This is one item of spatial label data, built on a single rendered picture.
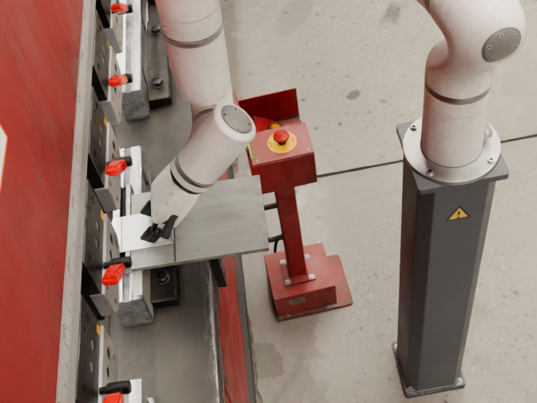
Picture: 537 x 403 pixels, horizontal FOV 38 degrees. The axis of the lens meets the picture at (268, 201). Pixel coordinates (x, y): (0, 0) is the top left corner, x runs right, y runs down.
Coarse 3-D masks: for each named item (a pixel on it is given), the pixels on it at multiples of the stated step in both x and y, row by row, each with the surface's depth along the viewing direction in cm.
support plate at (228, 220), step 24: (216, 192) 154; (240, 192) 153; (192, 216) 151; (216, 216) 150; (240, 216) 150; (264, 216) 149; (192, 240) 147; (216, 240) 147; (240, 240) 146; (264, 240) 146; (144, 264) 145; (168, 264) 145
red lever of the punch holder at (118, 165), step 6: (126, 156) 127; (108, 162) 127; (114, 162) 121; (120, 162) 121; (126, 162) 126; (132, 162) 127; (108, 168) 119; (114, 168) 119; (120, 168) 119; (108, 174) 119; (114, 174) 119
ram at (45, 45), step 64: (0, 0) 89; (64, 0) 118; (0, 64) 85; (64, 64) 112; (64, 128) 107; (64, 192) 102; (0, 256) 77; (64, 256) 98; (0, 320) 74; (0, 384) 72
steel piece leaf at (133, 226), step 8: (128, 216) 153; (136, 216) 152; (144, 216) 152; (128, 224) 151; (136, 224) 151; (144, 224) 151; (152, 224) 151; (160, 224) 150; (128, 232) 150; (136, 232) 150; (128, 240) 149; (136, 240) 149; (160, 240) 148; (168, 240) 148; (128, 248) 148; (136, 248) 148; (144, 248) 147
